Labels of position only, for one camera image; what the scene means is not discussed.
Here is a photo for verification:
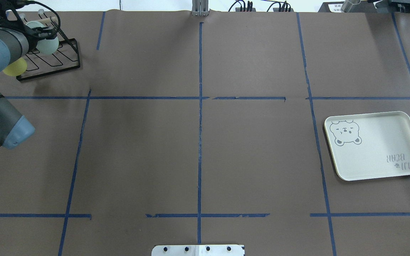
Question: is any light green cup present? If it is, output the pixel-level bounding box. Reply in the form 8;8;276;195
26;21;59;55

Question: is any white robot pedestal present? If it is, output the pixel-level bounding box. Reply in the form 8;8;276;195
151;244;246;256

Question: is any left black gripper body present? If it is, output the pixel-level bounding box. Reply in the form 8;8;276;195
27;27;54;45

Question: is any yellow cup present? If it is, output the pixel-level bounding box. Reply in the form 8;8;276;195
2;57;27;77

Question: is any aluminium frame post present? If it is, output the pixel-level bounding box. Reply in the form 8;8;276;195
191;0;210;17

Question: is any black wire cup rack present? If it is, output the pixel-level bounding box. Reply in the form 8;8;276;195
16;9;81;82

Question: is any silver metal cylinder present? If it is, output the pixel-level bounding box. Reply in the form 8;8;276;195
341;0;361;13

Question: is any cream bear tray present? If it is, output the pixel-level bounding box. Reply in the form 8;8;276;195
324;111;410;181

